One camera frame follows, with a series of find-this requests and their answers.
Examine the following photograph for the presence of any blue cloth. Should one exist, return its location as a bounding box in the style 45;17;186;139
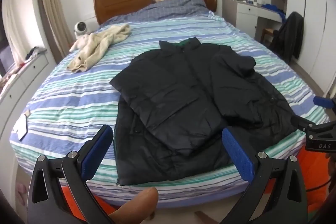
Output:
262;4;286;22

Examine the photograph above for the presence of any person's left hand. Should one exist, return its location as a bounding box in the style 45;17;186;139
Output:
109;187;159;224

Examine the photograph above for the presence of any black cable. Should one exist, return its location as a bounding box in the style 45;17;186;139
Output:
306;177;336;193

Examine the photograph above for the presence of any white wardrobe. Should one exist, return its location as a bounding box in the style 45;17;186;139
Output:
304;0;336;98

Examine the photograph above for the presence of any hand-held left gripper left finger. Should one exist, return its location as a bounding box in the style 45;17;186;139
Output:
26;124;124;224

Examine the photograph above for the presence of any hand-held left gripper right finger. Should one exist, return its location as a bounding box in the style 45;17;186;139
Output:
222;126;307;224

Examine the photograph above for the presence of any sheer white curtain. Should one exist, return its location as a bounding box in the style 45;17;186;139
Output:
2;0;24;64

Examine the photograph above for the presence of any white dresser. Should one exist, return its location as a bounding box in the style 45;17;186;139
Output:
0;52;57;151

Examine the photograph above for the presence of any wooden chair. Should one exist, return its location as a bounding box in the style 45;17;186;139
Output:
261;28;275;46

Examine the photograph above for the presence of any white paper sheet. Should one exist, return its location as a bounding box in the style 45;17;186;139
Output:
12;116;29;141

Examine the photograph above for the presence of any dark clutter on dresser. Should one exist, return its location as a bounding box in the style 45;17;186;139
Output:
25;47;48;59

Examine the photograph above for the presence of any beige garment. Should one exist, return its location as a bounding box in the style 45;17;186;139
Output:
66;24;131;73

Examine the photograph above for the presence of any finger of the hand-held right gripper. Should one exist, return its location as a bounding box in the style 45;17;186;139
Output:
313;96;336;109
290;115;315;132

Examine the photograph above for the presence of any white desk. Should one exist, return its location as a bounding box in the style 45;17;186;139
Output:
222;0;284;41

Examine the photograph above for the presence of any wooden headboard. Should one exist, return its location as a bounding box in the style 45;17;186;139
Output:
94;0;218;25

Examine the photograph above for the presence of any beige curtain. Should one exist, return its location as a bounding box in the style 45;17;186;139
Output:
37;0;75;64

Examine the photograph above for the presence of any black puffer jacket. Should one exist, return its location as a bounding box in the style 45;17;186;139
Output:
110;39;306;186

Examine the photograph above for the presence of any round white device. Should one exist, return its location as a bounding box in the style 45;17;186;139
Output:
74;21;88;36

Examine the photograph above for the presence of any blue checked duvet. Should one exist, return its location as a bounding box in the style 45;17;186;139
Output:
101;0;210;28

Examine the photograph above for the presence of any orange fabric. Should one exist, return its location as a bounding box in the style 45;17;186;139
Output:
60;151;336;216

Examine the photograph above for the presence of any striped bed sheet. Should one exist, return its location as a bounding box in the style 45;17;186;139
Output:
9;13;330;207

